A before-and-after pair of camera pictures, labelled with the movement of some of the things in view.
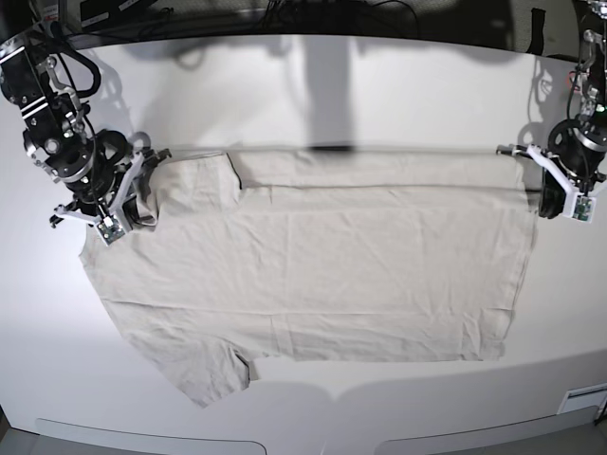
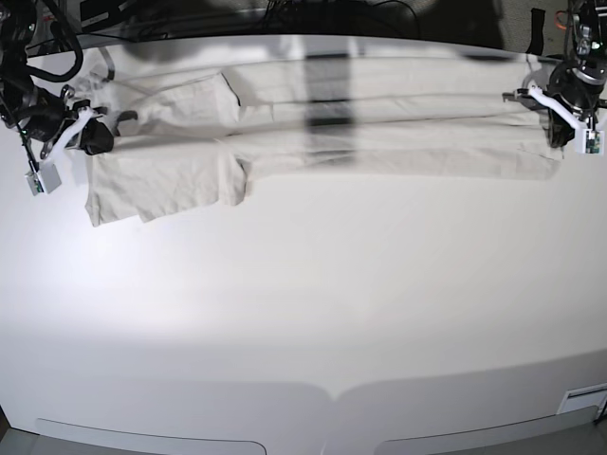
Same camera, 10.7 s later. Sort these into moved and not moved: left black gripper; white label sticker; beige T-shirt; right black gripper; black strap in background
Moved: right black gripper; beige T-shirt; left black gripper
Not moved: white label sticker; black strap in background
